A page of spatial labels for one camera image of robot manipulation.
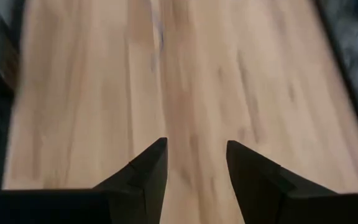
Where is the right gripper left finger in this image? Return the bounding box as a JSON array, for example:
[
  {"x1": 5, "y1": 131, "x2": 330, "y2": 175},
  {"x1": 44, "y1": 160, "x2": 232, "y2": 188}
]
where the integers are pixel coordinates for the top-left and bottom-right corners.
[{"x1": 0, "y1": 137, "x2": 169, "y2": 224}]

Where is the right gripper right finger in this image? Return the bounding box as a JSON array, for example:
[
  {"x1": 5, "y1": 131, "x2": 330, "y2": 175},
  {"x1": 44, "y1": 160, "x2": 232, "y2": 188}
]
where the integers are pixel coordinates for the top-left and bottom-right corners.
[{"x1": 226, "y1": 139, "x2": 358, "y2": 224}]

